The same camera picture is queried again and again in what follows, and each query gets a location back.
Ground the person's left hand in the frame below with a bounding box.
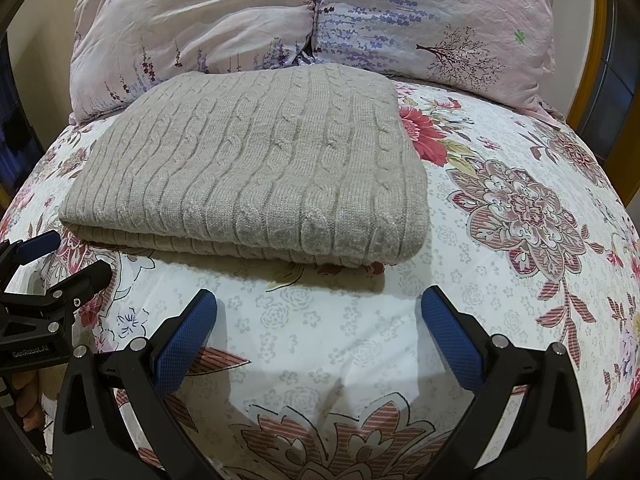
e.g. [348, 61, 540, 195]
[10, 372, 49, 432]

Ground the wooden headboard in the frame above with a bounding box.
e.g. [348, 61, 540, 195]
[564, 0, 640, 211]

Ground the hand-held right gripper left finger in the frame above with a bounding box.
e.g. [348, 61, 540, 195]
[52, 288, 219, 480]

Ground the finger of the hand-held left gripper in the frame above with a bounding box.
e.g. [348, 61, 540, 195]
[0, 258, 114, 344]
[0, 229, 62, 267]

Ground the beige cable-knit sweater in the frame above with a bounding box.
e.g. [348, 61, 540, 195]
[59, 63, 431, 267]

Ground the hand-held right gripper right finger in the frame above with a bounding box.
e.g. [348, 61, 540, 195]
[421, 285, 587, 480]

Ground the pink tree-print pillow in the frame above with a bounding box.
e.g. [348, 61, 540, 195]
[299, 0, 572, 122]

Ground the pink lavender-print pillow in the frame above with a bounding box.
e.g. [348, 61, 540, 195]
[67, 0, 322, 124]

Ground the white floral bedsheet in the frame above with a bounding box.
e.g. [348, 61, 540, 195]
[0, 79, 640, 480]

